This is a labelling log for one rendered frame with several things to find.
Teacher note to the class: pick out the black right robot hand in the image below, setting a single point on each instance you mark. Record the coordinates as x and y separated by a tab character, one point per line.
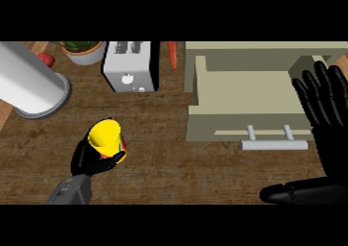
331	128

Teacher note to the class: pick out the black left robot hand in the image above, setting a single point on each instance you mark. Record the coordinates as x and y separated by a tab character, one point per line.
87	163

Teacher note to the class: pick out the yellow cup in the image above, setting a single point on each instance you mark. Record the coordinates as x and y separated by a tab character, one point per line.
106	136

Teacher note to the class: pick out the beige open drawer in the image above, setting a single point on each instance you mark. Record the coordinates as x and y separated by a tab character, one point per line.
247	102

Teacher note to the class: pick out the beige cabinet body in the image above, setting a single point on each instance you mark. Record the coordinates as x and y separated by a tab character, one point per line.
268	49

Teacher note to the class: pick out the white toaster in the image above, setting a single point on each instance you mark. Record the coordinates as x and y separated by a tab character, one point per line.
130	65

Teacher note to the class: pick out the red apple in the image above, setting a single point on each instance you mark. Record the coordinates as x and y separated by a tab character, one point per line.
47	59

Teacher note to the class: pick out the potted green plant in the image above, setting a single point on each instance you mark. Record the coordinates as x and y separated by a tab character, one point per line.
83	51

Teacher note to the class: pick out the orange carrot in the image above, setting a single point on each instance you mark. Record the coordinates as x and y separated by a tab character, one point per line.
171	54

